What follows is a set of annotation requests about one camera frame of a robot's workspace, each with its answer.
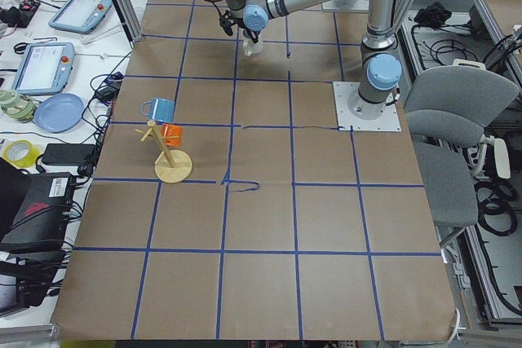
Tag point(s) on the white mug grey inside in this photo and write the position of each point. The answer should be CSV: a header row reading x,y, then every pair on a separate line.
x,y
251,46

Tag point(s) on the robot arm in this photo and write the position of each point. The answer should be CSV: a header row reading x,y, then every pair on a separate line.
x,y
382,70

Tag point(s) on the orange mug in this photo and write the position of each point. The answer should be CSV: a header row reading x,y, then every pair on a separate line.
x,y
171,135

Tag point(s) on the blue mug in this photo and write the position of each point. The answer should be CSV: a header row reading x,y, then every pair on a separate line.
x,y
159,110

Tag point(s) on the grey office chair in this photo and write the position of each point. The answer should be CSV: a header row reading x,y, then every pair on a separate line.
x,y
452,105

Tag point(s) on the blue plate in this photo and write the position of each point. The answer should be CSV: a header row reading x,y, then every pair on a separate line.
x,y
59,113

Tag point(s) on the black power adapter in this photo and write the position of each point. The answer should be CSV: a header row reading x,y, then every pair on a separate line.
x,y
67,154

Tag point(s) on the upper teach pendant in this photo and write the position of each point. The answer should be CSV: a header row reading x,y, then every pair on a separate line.
x,y
80,16

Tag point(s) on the teach pendant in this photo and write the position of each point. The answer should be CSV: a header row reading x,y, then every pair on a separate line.
x,y
45,68
80,16

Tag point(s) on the black electronics box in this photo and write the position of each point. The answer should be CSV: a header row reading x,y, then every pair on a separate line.
x,y
32,211

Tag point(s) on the lower teach pendant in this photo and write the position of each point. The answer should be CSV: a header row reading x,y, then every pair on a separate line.
x,y
45,68

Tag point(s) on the yellow tape roll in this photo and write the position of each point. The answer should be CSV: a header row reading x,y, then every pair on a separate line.
x,y
21,153

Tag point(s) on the green tape rolls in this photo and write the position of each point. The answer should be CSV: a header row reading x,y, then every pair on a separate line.
x,y
17,106

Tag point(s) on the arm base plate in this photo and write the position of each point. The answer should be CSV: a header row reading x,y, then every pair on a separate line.
x,y
354,114

